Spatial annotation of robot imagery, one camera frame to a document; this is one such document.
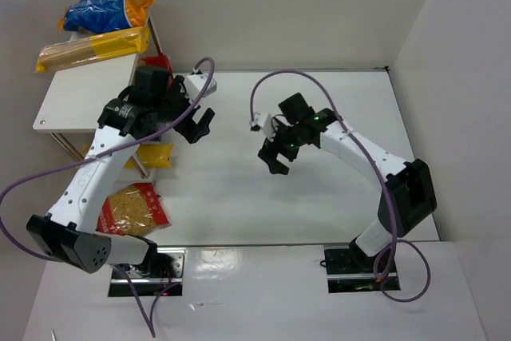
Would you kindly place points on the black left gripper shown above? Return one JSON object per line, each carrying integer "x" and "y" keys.
{"x": 188, "y": 128}

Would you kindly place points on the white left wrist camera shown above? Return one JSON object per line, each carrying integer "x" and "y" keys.
{"x": 194, "y": 83}

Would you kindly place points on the red pasta bag on shelf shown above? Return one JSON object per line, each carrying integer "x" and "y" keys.
{"x": 160, "y": 60}

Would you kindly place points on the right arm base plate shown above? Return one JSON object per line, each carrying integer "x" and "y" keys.
{"x": 350, "y": 271}

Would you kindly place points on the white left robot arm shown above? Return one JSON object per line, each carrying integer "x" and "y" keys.
{"x": 151, "y": 106}

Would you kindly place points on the white metal shelf unit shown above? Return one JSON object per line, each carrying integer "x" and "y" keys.
{"x": 77, "y": 96}

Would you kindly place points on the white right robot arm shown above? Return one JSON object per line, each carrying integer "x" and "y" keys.
{"x": 407, "y": 192}

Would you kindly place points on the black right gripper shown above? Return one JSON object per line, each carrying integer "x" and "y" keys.
{"x": 277, "y": 148}

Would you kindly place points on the yellow spaghetti packet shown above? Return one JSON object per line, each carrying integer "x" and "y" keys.
{"x": 95, "y": 48}

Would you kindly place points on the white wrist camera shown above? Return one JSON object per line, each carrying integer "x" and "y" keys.
{"x": 194, "y": 83}
{"x": 263, "y": 122}

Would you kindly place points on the yellow pasta bag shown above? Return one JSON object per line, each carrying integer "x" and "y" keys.
{"x": 155, "y": 156}

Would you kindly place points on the blue orange pasta bag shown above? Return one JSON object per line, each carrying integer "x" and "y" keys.
{"x": 105, "y": 16}

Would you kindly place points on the red fusilli pasta bag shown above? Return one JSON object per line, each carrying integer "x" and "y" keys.
{"x": 133, "y": 211}

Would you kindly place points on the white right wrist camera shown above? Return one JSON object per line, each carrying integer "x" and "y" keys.
{"x": 263, "y": 122}

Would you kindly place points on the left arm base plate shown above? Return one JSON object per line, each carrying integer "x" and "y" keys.
{"x": 167, "y": 274}

